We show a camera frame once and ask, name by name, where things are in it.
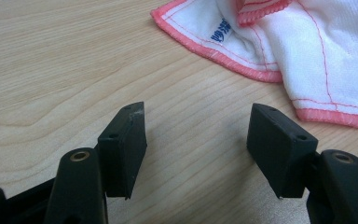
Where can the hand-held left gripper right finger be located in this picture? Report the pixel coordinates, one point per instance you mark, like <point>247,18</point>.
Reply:
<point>276,149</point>

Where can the white towel with pink edging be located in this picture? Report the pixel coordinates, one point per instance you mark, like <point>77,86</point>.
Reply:
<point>317,46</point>

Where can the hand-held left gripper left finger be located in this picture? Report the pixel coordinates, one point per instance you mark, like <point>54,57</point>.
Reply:
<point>124,155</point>

